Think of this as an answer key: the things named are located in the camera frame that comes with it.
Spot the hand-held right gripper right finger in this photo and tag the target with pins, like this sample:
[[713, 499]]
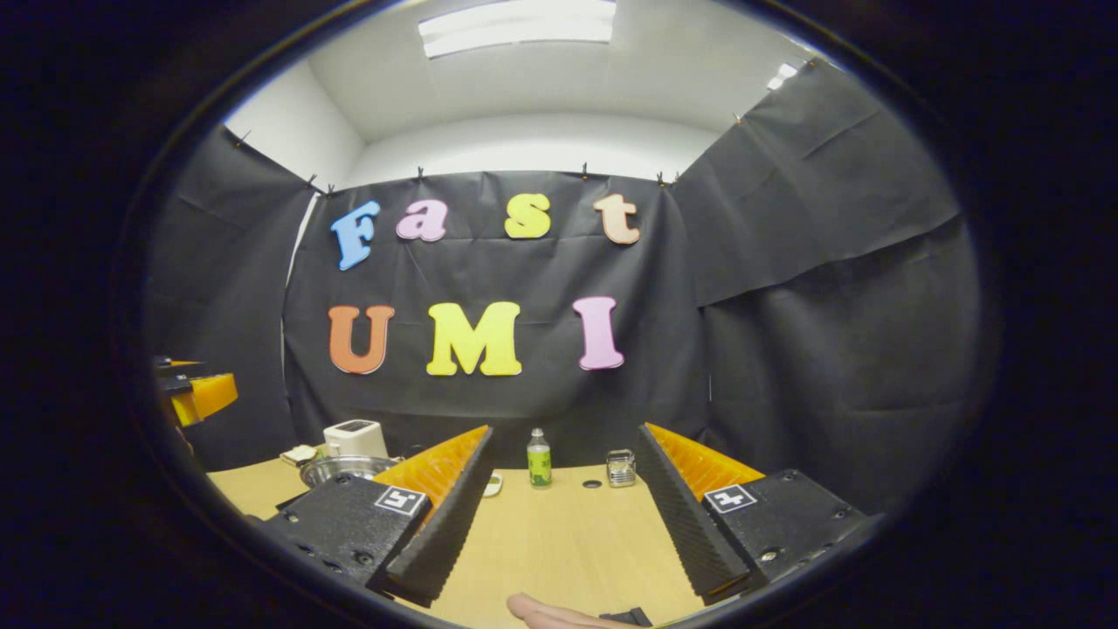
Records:
[[686, 524]]

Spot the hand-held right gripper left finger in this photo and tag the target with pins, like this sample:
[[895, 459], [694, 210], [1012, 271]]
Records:
[[437, 542]]

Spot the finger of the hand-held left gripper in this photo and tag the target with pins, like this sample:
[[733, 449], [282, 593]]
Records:
[[212, 395]]

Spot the stainless steel pot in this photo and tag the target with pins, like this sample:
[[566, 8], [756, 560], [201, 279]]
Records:
[[345, 469]]

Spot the black induction cooktop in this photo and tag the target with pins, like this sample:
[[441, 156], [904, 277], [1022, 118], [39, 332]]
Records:
[[293, 501]]

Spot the small white seasoning tray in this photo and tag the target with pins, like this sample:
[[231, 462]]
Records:
[[494, 483]]

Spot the green label drink bottle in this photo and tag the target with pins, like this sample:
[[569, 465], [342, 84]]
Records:
[[539, 463]]

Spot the white toaster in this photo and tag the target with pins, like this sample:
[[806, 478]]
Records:
[[354, 439]]

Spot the black backdrop cloth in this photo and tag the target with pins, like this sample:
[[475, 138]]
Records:
[[803, 349]]

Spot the small ceiling light panel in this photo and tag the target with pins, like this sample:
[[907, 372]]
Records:
[[783, 75]]

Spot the large ceiling light panel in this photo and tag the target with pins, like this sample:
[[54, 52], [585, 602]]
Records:
[[517, 24]]

